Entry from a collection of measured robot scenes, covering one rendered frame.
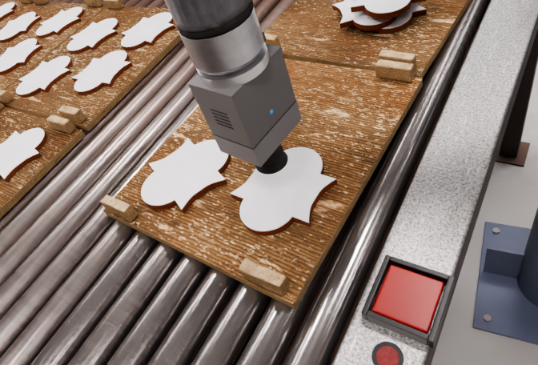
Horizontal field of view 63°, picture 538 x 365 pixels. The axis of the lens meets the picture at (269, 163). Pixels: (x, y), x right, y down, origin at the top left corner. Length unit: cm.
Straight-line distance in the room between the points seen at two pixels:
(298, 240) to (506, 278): 110
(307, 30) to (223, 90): 49
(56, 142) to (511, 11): 86
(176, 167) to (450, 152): 40
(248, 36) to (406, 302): 32
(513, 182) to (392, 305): 135
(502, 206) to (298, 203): 124
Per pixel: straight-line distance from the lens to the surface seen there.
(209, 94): 45
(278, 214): 57
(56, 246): 77
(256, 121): 46
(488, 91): 74
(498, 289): 156
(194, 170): 67
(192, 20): 40
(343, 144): 64
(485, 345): 150
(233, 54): 42
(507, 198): 177
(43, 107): 106
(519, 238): 166
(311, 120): 69
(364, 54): 80
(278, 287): 50
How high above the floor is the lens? 139
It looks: 45 degrees down
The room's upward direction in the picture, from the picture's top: 22 degrees counter-clockwise
